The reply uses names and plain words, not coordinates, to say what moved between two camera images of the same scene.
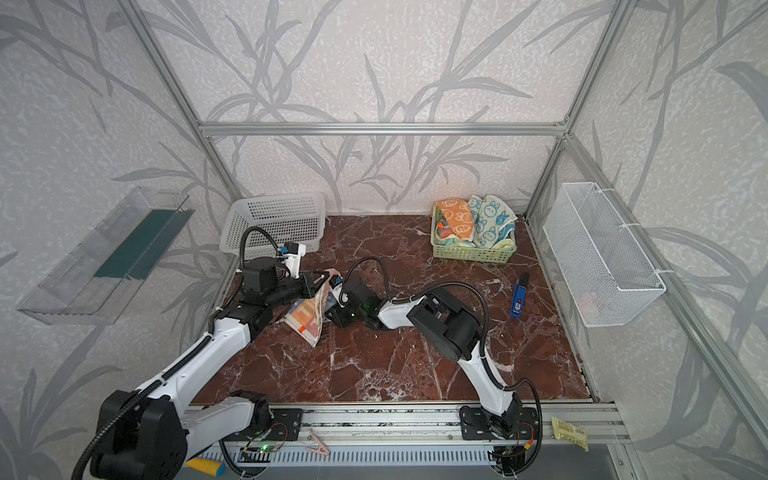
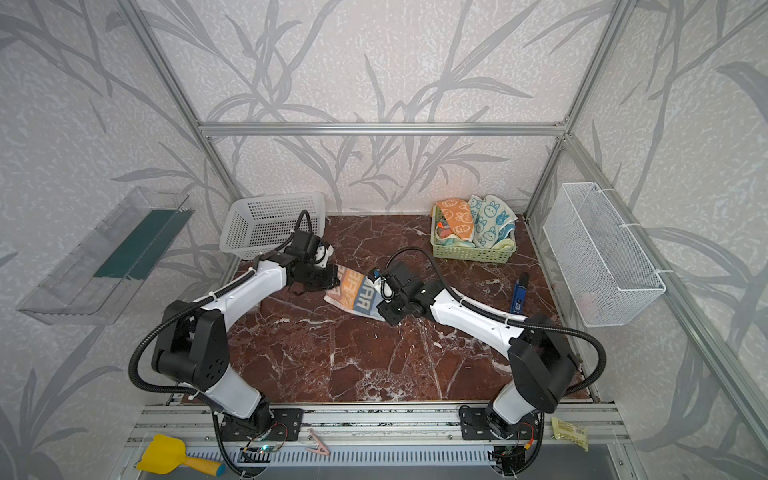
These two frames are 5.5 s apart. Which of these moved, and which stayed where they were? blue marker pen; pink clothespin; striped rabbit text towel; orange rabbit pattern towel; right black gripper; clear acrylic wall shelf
Moved: right black gripper; striped rabbit text towel
Stayed: pink clothespin; blue marker pen; orange rabbit pattern towel; clear acrylic wall shelf
